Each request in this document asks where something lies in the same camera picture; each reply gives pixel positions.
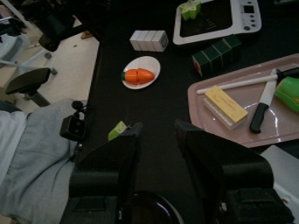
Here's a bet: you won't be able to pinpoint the yellow topped toy block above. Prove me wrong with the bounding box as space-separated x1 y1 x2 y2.
202 85 250 131

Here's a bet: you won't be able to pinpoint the bright green toy vegetable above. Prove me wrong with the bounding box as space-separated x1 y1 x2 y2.
274 76 299 114

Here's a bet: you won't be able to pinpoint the black office chair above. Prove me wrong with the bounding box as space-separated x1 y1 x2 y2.
4 67 59 108

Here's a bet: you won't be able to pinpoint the white toy knife black handle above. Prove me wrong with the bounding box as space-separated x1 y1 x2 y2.
249 68 279 135

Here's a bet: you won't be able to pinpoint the green toy starfruit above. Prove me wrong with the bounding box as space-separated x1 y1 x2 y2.
178 0 203 22

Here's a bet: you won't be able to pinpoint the dark green sliced toy block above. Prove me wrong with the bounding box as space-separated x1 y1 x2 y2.
191 34 243 78

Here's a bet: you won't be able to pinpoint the orange toy carrot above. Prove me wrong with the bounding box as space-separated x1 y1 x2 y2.
120 67 157 86

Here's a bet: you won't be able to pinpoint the pink plastic tray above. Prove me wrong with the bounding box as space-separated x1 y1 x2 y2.
187 52 299 149

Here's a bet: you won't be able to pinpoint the white sliced toy block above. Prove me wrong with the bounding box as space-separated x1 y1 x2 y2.
128 30 170 53

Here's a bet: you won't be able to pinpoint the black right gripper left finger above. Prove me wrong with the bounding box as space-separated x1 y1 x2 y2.
60 122 145 224

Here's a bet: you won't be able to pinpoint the white oval plate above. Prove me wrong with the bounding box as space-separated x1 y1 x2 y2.
120 55 163 90

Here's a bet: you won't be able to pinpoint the white rod black handle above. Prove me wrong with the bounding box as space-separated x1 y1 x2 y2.
195 66 299 95

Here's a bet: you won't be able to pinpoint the person's leg grey trousers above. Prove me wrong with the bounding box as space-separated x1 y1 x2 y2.
0 98 86 224

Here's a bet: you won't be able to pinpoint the small black camera device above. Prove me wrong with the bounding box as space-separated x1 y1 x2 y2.
59 100 90 143

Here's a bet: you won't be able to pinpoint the white kitchen scale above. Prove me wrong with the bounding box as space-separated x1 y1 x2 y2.
173 0 263 46

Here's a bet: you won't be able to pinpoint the small green starfruit slice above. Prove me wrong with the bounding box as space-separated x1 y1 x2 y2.
107 121 128 142

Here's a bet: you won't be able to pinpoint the grey office chair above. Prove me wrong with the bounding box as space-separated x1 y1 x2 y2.
0 16 54 71

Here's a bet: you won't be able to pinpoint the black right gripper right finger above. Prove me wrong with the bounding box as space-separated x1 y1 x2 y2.
173 118 295 224

